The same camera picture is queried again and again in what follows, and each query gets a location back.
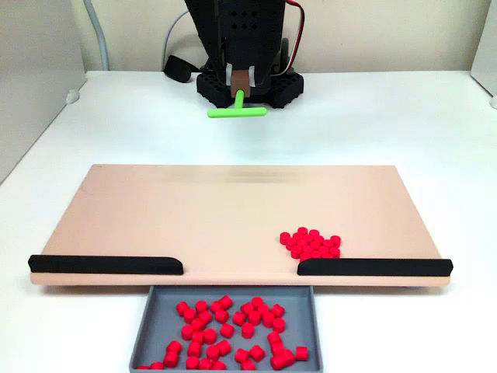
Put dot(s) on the small white clip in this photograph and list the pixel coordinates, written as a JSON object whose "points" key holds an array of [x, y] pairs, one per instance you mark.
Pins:
{"points": [[71, 96]]}

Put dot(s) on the green T-shaped pusher tool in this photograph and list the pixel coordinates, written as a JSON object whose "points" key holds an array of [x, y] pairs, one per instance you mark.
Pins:
{"points": [[239, 101]]}

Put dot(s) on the black rail strip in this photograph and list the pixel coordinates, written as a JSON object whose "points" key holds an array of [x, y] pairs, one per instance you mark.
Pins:
{"points": [[97, 265], [369, 267]]}

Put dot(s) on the beige board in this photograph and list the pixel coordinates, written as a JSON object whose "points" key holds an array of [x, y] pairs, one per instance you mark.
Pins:
{"points": [[233, 210]]}

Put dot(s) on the grey tray container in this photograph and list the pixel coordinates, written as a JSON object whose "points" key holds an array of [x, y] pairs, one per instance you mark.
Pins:
{"points": [[163, 303]]}

